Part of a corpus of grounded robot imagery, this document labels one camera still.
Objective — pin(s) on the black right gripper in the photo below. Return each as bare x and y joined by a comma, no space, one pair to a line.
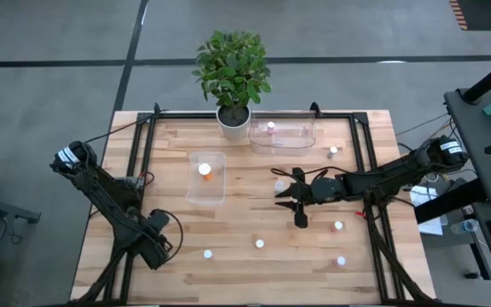
326,189

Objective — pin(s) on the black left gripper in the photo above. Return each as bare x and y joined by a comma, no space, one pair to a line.
157,252

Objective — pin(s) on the clear pill bottle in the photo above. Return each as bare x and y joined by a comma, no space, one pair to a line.
279,186

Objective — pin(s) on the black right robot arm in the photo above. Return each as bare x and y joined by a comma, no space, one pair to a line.
399,172

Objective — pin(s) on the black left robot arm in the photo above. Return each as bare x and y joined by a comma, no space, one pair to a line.
100,187

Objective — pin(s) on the clear plastic bin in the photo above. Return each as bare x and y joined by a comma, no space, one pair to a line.
296,140

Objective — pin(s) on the grey pill bottle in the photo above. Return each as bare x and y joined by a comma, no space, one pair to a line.
333,149

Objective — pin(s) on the frosted plastic bin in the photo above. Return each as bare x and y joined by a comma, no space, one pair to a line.
198,192

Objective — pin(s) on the large orange pill bottle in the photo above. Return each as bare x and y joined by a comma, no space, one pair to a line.
204,169

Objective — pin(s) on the small white bottle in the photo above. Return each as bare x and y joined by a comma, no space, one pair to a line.
259,243
341,260
338,224

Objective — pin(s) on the white plant pot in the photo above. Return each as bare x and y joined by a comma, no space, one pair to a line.
232,132

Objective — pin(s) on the white paper sheet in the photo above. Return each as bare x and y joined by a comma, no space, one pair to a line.
420,196

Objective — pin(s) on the green leafy plant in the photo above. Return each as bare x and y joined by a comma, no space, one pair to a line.
232,68

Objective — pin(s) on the clear water bottle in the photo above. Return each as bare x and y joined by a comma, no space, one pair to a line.
463,227

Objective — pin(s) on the grey side desk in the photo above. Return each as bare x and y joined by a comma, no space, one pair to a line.
471,140

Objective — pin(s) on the black mat striped edge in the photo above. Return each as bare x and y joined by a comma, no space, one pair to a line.
484,15

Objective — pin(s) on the black metal table frame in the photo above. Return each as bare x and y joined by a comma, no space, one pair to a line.
177,115

